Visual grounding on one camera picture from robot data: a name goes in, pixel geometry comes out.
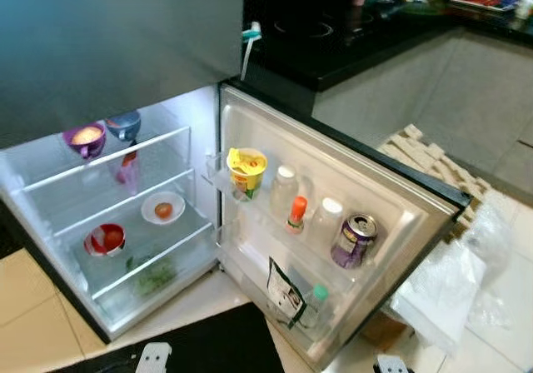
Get purple drink can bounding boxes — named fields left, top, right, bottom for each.
left=331, top=213, right=378, bottom=270

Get brown cardboard box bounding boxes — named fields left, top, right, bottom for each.
left=358, top=311, right=409, bottom=353

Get teal white brush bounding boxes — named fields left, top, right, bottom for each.
left=240, top=21, right=263, bottom=81

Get red bowl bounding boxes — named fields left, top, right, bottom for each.
left=83, top=223, right=127, bottom=258

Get grey steel fridge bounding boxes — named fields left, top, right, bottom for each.
left=0, top=0, right=471, bottom=371

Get green capped water bottle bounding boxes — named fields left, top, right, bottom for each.
left=300, top=284, right=330, bottom=332

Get pink plastic cup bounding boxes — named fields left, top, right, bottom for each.
left=117, top=144, right=141, bottom=192

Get grey kitchen cabinet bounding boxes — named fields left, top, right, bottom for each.
left=312, top=27, right=533, bottom=207

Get clear jar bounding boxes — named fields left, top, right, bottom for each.
left=271, top=165, right=301, bottom=220

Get grey fridge lower door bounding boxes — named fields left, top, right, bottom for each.
left=206, top=82, right=471, bottom=371

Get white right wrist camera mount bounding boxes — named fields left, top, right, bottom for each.
left=374, top=354, right=415, bottom=373

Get clear white capped bottle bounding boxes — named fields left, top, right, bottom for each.
left=310, top=197, right=345, bottom=253

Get green leafy vegetables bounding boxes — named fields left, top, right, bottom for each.
left=125, top=256, right=177, bottom=297

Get green white printed pouch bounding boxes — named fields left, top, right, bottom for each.
left=266, top=257, right=307, bottom=328

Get white plate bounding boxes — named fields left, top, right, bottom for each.
left=141, top=191, right=187, bottom=226

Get purple bowl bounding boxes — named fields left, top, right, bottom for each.
left=62, top=122, right=107, bottom=161

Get black floor mat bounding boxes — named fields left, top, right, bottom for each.
left=50, top=302, right=288, bottom=373

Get blue bowl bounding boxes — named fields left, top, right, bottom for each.
left=106, top=110, right=142, bottom=143

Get small orange capped bottle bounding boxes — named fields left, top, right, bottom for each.
left=287, top=196, right=308, bottom=235

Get beige cardboard packing insert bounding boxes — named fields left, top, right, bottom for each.
left=379, top=123, right=492, bottom=241

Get yellow cup noodle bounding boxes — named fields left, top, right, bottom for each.
left=227, top=147, right=269, bottom=201

